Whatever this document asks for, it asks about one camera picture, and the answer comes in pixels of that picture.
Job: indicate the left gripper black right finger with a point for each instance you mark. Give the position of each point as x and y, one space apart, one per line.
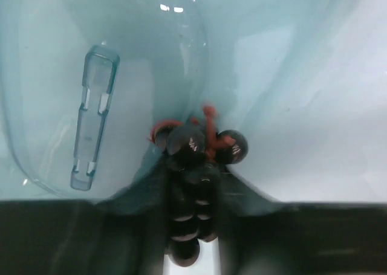
259 235

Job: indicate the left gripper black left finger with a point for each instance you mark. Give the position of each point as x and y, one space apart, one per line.
122 235

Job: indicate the dark purple grape bunch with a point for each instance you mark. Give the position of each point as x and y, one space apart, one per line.
195 152

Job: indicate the teal transparent plastic tray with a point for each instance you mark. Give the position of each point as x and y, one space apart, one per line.
83 81

